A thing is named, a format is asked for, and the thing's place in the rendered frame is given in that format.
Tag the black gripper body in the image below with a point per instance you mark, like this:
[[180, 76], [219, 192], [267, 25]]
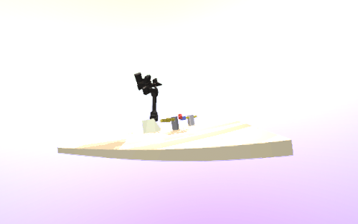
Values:
[[143, 86]]

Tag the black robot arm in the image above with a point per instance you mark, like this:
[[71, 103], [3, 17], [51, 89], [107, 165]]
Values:
[[145, 80]]

